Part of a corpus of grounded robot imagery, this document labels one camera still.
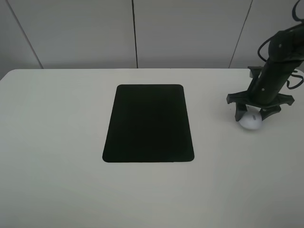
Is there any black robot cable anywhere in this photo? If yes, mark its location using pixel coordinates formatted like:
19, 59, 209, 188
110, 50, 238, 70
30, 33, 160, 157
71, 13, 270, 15
257, 0, 304, 90

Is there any black rectangular mouse pad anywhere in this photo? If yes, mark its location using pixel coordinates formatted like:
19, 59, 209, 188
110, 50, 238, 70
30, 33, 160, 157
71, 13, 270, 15
102, 84, 194, 163

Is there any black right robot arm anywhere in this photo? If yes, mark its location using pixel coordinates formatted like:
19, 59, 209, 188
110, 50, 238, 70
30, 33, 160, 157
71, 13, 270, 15
227, 23, 304, 122

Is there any white computer mouse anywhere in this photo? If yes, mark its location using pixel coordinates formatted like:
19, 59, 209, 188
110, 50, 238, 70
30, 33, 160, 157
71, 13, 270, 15
239, 106, 262, 130

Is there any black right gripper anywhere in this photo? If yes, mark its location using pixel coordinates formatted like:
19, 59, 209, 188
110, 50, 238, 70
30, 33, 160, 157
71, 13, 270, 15
227, 60, 300, 122

